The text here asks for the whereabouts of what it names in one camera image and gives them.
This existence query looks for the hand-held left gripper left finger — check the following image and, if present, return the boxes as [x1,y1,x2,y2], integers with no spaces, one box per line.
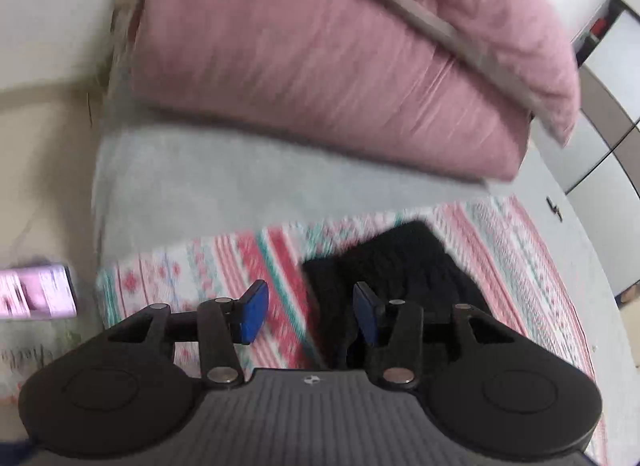
[105,280,269,389]

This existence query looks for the black pants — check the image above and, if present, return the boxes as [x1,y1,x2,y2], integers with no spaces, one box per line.
[300,220,493,369]

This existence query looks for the pink box on floor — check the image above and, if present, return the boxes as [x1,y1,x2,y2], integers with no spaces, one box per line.
[0,265,78,320]

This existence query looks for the pink duvet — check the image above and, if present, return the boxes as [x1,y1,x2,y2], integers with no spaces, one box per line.
[127,0,583,183]

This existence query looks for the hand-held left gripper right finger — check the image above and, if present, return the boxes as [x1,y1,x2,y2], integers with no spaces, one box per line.
[347,282,521,389]

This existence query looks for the white grey wardrobe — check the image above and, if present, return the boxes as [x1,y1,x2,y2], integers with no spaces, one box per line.
[564,0,640,297]

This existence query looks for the grey bed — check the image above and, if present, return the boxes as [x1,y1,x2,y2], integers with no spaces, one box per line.
[91,63,636,466]

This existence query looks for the red green patterned blanket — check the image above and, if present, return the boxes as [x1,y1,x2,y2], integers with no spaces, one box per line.
[95,196,608,466]

